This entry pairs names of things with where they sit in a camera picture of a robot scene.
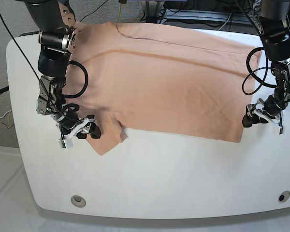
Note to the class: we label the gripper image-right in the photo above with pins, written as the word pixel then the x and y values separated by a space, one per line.
pixel 272 106

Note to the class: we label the right table grommet hole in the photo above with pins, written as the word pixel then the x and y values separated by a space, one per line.
pixel 284 196

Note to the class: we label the aluminium frame rail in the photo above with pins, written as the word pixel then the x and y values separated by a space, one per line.
pixel 208 16

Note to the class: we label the left table grommet hole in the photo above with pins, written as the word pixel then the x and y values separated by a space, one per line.
pixel 78 201

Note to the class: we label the table grommet hole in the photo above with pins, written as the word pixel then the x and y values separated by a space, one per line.
pixel 78 201
pixel 284 196

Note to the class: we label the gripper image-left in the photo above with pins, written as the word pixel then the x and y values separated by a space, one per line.
pixel 67 122

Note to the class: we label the peach orange T-shirt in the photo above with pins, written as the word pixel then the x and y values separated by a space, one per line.
pixel 161 78

